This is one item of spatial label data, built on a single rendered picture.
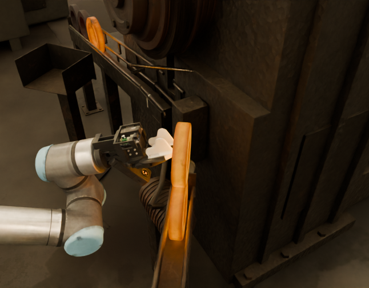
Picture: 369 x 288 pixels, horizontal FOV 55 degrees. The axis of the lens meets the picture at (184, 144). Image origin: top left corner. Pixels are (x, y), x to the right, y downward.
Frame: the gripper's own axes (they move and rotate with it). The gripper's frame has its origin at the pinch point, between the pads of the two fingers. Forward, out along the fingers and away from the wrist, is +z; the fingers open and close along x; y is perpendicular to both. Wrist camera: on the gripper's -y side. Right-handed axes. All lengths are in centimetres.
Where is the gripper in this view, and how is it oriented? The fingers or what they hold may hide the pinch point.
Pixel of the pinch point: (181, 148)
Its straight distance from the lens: 83.4
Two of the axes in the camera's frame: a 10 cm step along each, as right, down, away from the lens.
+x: 0.9, -6.3, 7.7
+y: -2.7, -7.6, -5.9
